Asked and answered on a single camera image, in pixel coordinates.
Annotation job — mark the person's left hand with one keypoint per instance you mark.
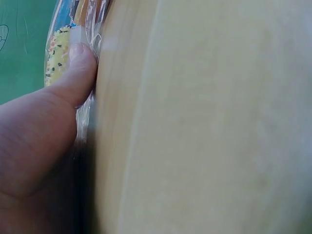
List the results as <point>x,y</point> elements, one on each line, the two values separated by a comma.
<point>36,146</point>

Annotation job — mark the clear plastic snack packet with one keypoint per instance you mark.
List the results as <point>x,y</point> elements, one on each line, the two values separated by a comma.
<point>63,29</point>

